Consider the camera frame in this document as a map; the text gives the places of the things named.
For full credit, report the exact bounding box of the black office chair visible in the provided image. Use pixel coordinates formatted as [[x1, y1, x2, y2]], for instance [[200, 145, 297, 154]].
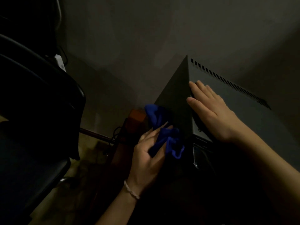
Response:
[[0, 32, 87, 225]]

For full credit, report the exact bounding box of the person's right forearm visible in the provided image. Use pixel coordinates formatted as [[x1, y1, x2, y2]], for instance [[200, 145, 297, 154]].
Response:
[[231, 128, 300, 225]]

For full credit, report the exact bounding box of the black mini fridge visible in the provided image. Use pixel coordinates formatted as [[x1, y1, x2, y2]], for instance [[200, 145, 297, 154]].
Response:
[[131, 55, 300, 225]]

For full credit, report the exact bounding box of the black power cord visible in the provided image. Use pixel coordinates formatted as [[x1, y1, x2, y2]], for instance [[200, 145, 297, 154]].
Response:
[[111, 126, 123, 144]]

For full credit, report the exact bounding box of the braided wrist bracelet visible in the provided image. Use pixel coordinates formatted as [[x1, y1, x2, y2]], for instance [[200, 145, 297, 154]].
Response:
[[123, 180, 141, 200]]

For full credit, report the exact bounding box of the person's right hand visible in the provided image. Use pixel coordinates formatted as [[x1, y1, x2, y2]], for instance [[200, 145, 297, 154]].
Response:
[[186, 80, 247, 144]]

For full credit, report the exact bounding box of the white power adapter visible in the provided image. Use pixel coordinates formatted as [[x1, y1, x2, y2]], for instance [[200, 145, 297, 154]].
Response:
[[54, 54, 67, 73]]

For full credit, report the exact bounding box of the person's left hand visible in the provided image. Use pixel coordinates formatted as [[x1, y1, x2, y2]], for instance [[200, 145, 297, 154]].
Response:
[[126, 122, 174, 193]]

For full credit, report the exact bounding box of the blue cloth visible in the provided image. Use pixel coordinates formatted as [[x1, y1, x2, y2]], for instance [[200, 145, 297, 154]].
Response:
[[144, 104, 185, 160]]

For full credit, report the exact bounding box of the white power cable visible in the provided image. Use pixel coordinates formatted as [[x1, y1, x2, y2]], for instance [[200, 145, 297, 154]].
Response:
[[55, 0, 63, 31]]

